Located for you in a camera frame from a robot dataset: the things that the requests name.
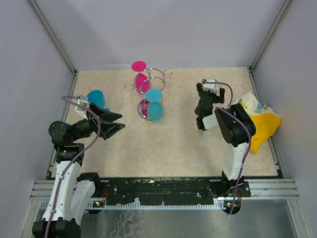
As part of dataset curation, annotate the blue wine glass front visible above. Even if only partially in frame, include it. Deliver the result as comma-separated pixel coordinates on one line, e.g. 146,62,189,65
145,88,164,121

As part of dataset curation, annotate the dinosaur print yellow cloth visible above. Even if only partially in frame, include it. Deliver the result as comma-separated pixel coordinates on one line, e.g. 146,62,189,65
234,91,281,154

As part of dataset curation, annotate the chrome wine glass rack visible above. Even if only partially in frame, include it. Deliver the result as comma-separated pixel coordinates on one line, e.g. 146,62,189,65
124,68,173,121

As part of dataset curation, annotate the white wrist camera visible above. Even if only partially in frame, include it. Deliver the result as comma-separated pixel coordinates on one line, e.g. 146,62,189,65
202,78,217,93
75,95,92,120

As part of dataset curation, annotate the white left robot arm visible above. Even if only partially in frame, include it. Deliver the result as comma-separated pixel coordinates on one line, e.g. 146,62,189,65
32,103,125,238

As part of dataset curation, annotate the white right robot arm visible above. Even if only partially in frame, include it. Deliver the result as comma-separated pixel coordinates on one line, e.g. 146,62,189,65
194,78,256,198

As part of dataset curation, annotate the pink plastic wine glass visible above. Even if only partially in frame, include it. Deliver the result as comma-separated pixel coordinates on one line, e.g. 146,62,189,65
131,60,152,117

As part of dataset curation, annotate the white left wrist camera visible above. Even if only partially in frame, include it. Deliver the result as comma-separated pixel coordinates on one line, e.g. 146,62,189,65
75,95,92,120

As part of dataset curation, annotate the blue wine glass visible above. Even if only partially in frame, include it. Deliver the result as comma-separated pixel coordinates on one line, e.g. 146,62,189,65
87,90,110,114
145,88,164,121

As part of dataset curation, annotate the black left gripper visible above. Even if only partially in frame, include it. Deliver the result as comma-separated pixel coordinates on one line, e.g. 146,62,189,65
71,102,125,142

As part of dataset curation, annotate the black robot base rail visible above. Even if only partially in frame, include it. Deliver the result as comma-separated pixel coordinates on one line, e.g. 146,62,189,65
32,176,298,214

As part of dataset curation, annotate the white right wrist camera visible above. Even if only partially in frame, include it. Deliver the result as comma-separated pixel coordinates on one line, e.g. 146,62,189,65
202,78,217,93

